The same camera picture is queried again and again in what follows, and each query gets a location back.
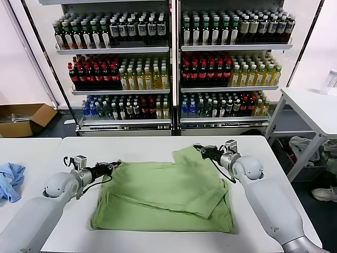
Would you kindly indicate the white drink display shelf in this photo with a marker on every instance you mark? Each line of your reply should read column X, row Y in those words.
column 117, row 50
column 237, row 48

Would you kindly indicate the grey storage bin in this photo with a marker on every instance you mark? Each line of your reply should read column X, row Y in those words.
column 310, row 173

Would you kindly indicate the open cardboard box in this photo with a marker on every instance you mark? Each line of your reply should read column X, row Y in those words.
column 40, row 115

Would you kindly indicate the crumpled light blue garment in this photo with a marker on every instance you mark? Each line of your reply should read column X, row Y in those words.
column 11, row 184

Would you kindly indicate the white sneaker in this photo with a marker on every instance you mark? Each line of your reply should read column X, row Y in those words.
column 325, row 194

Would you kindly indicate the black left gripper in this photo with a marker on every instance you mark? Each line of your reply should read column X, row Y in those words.
column 101, row 169

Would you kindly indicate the dark bottle beige label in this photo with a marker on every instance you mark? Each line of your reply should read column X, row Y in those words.
column 244, row 28
column 253, row 28

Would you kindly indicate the pale green crumpled garment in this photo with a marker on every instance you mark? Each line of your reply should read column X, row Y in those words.
column 330, row 157

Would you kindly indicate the dark tea bottle green cap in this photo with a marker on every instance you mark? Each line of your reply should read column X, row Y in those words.
column 215, row 33
column 196, row 33
column 225, row 33
column 95, row 38
column 59, row 38
column 234, row 33
column 205, row 33
column 68, row 38
column 105, row 38
column 77, row 38
column 86, row 38
column 186, row 33

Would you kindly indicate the green clear water bottle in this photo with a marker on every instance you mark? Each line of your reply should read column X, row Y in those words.
column 207, row 110
column 105, row 112
column 200, row 110
column 98, row 111

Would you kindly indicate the light green polo shirt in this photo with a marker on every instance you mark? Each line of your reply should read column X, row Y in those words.
column 158, row 189

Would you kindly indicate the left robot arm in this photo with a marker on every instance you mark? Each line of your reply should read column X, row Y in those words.
column 34, row 210

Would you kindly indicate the small white floor object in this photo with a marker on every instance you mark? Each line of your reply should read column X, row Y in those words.
column 69, row 121

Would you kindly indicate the silver metal bars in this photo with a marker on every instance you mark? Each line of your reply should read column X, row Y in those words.
column 14, row 118

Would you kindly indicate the white grey crumpled garment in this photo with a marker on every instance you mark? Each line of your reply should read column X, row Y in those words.
column 300, row 144

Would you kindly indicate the red cloth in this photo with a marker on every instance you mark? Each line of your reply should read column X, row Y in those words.
column 288, row 152

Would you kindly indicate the small red cap cola bottle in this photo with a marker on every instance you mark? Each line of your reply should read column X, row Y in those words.
column 150, row 110
column 251, row 106
column 243, row 106
column 143, row 110

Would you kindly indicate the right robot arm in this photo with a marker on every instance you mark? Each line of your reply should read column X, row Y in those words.
column 266, row 210

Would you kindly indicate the yellow drink bottle green cap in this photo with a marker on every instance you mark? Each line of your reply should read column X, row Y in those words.
column 252, row 78
column 235, row 78
column 268, row 78
column 131, row 82
column 156, row 82
column 139, row 82
column 276, row 77
column 260, row 78
column 123, row 82
column 243, row 78
column 148, row 82
column 164, row 81

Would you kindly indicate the white side table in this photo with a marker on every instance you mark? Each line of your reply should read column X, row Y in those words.
column 308, row 105

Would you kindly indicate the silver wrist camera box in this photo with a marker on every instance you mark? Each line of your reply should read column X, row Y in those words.
column 80, row 162
column 231, row 146

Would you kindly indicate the blue drink bottle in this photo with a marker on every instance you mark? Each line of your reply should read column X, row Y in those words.
column 91, row 111
column 84, row 111
column 184, row 110
column 192, row 110

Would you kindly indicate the pale yellow tea bottle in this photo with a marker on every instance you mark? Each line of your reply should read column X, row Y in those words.
column 265, row 107
column 164, row 111
column 158, row 111
column 257, row 107

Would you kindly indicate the dark bottle grey label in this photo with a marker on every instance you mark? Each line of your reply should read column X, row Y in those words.
column 128, row 110
column 236, row 107
column 229, row 107
column 135, row 110

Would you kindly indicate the dark bottle blue white label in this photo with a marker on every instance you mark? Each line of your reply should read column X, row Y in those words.
column 151, row 29
column 281, row 28
column 131, row 30
column 113, row 30
column 141, row 30
column 263, row 28
column 122, row 30
column 160, row 29
column 272, row 28
column 289, row 27

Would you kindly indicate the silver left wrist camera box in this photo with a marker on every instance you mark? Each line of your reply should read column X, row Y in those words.
column 80, row 162

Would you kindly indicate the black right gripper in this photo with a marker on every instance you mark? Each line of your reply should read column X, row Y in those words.
column 213, row 153

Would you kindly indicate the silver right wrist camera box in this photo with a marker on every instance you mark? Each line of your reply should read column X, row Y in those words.
column 231, row 146

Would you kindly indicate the translucent plastic jar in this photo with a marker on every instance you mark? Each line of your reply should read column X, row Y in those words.
column 329, row 83

